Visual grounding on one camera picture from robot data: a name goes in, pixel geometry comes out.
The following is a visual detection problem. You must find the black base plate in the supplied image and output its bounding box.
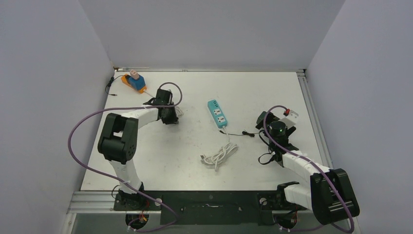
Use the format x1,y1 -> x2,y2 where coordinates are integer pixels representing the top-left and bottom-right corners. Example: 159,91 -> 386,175
113,191 -> 304,225

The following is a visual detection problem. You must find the aluminium rail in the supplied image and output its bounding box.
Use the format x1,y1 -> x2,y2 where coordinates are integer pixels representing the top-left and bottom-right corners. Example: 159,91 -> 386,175
296,69 -> 333,168
68,191 -> 161,214

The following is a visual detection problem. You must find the aluminium right rail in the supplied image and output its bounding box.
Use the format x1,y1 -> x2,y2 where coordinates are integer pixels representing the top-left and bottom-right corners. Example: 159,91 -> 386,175
296,69 -> 333,168

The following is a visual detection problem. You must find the white charger plug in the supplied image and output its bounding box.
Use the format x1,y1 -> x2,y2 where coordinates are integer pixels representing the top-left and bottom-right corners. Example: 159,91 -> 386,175
130,70 -> 140,80

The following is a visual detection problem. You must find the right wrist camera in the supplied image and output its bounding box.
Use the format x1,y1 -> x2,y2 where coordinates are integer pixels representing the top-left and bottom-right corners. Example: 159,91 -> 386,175
280,109 -> 299,129

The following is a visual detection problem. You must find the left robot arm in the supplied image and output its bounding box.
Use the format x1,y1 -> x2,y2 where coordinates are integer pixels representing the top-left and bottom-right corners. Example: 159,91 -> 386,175
97,88 -> 179,210

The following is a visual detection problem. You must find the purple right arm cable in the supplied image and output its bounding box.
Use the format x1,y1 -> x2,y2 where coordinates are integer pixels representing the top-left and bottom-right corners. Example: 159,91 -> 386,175
263,105 -> 356,233

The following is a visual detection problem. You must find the white power strip cord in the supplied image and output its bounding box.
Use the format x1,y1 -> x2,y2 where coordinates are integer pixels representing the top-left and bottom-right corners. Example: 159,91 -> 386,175
200,127 -> 239,173

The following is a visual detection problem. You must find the aluminium front rail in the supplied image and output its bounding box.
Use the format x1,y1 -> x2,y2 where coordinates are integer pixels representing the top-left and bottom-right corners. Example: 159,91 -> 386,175
68,191 -> 161,214

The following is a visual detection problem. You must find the teal power strip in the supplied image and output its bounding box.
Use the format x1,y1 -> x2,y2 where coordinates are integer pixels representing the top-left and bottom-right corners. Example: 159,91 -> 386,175
207,99 -> 227,129

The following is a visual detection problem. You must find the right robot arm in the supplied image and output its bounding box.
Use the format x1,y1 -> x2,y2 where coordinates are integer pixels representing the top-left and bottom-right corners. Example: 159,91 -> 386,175
256,109 -> 360,225

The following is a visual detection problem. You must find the black cable at corner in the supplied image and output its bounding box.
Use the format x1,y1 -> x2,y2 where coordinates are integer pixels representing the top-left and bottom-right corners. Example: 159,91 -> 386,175
105,75 -> 125,97

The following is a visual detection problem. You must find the blue plug adapter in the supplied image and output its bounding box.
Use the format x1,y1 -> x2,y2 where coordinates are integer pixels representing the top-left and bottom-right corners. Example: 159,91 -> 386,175
127,75 -> 146,92

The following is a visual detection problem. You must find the green cube plug adapter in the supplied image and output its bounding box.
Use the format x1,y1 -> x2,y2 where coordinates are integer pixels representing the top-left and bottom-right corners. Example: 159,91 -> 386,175
256,111 -> 266,129

